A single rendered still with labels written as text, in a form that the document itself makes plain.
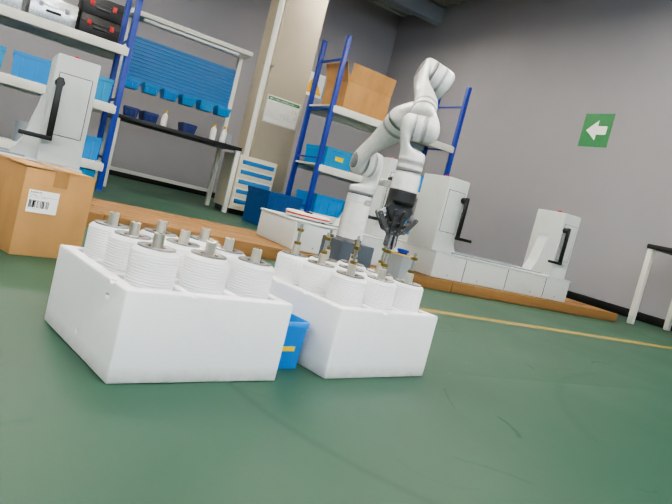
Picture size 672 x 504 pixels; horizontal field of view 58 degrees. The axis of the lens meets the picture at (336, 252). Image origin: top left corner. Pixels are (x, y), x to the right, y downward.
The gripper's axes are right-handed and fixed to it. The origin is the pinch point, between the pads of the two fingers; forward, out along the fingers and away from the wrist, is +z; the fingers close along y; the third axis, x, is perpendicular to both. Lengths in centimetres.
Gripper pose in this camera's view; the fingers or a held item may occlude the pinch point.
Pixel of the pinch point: (390, 241)
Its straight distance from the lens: 164.6
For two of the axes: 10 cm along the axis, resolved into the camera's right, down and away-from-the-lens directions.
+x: -4.1, -1.8, 9.0
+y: 8.8, 1.9, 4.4
